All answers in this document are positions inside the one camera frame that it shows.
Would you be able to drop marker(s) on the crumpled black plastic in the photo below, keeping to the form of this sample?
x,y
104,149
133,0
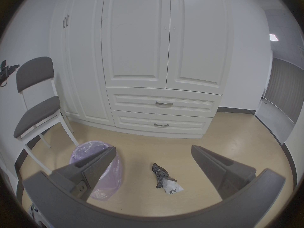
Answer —
x,y
161,172

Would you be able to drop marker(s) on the grey curtain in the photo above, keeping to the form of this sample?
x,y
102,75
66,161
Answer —
x,y
285,89

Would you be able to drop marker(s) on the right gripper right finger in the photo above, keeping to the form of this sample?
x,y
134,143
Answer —
x,y
225,177

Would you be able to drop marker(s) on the white printed wrapper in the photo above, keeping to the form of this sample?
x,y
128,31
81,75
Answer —
x,y
174,187

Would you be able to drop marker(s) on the white trash bin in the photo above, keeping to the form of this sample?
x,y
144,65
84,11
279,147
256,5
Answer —
x,y
111,177

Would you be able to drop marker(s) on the white wardrobe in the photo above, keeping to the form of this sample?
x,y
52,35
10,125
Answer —
x,y
137,44

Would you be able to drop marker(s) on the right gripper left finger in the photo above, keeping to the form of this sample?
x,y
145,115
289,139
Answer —
x,y
87,174

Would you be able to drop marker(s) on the purple plastic bag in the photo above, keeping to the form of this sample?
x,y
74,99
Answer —
x,y
80,151

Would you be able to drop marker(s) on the white ceiling light panel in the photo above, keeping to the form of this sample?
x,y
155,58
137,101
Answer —
x,y
274,37

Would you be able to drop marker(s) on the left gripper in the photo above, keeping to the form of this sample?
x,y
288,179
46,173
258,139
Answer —
x,y
4,73

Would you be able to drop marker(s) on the white chair with grey cushions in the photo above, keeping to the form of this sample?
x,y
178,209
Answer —
x,y
35,72

